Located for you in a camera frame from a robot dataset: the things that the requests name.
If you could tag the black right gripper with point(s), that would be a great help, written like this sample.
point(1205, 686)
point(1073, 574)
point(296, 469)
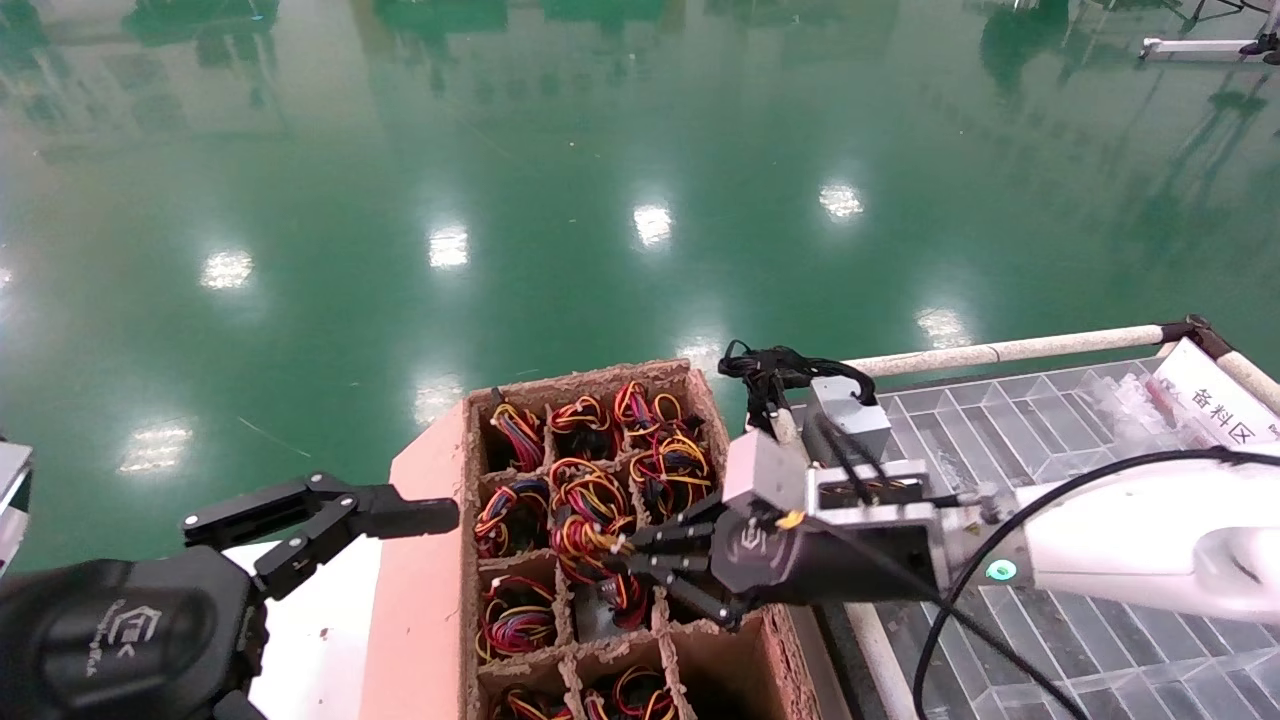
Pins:
point(830, 560)

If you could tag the grey metal power unit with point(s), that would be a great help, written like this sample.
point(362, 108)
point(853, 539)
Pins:
point(880, 660)

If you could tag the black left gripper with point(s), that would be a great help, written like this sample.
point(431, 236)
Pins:
point(120, 640)

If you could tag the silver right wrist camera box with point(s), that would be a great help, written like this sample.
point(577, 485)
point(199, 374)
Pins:
point(765, 470)

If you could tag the white sign card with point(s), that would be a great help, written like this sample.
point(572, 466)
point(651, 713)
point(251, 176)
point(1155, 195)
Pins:
point(1220, 410)

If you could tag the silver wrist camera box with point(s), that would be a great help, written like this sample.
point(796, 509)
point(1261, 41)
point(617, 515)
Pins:
point(12, 490)
point(765, 470)

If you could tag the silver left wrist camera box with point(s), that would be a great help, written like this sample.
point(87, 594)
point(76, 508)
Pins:
point(12, 490)

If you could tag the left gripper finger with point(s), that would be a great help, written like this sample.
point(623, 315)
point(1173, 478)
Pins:
point(400, 515)

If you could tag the clear bag of small parts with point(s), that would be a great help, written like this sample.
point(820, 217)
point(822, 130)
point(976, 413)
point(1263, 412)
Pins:
point(1130, 405)

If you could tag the brown cardboard divider box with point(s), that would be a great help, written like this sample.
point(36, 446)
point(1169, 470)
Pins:
point(420, 600)

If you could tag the white wheeled support stand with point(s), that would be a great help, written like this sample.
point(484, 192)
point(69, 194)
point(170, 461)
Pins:
point(1190, 46)

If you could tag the white padded cart rail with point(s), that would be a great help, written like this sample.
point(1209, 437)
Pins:
point(1000, 352)
point(1255, 380)

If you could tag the clear acrylic divider tray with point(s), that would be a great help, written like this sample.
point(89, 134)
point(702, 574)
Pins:
point(1100, 660)

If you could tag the black rail corner joint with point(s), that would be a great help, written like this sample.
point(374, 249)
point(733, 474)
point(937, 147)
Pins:
point(1195, 330)

